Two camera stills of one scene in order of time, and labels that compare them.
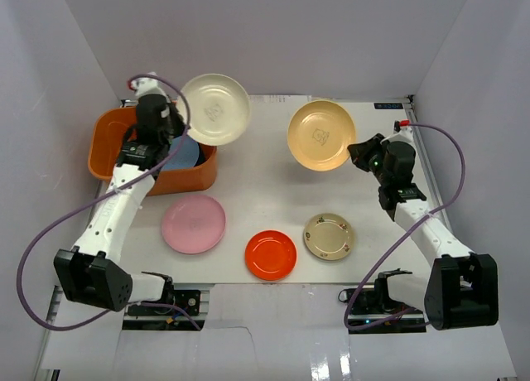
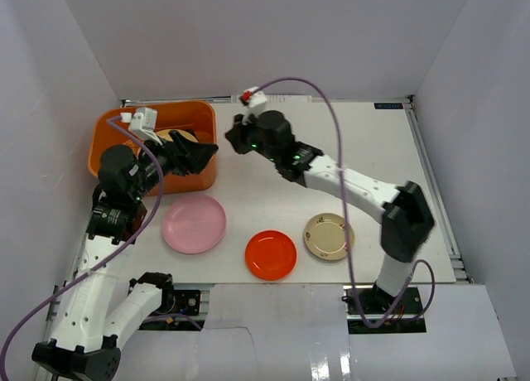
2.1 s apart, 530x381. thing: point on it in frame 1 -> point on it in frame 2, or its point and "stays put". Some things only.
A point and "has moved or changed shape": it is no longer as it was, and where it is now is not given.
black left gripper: (176, 122) -> (176, 152)
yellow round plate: (319, 133) has moved or changed shape
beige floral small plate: (329, 236) stays put
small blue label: (388, 105) stays put
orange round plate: (271, 255) stays put
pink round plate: (194, 224) stays put
